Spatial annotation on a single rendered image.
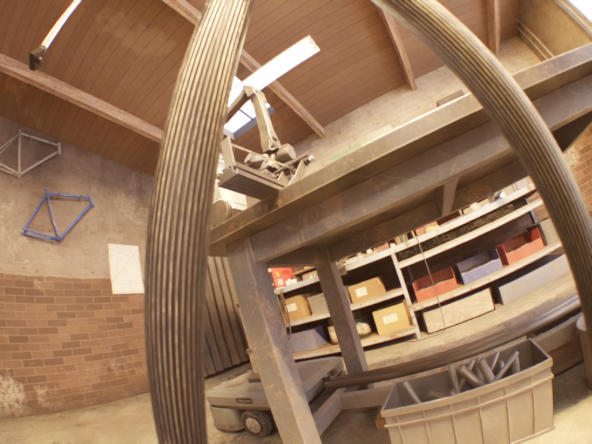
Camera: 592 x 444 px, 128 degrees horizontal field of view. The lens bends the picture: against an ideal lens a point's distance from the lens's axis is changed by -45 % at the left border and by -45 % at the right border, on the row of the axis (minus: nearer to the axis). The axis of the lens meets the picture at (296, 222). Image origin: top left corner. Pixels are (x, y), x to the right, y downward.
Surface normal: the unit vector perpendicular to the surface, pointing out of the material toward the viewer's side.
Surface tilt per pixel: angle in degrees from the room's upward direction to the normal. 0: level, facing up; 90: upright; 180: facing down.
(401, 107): 90
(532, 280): 90
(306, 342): 90
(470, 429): 90
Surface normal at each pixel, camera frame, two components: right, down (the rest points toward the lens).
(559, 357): -0.51, -0.12
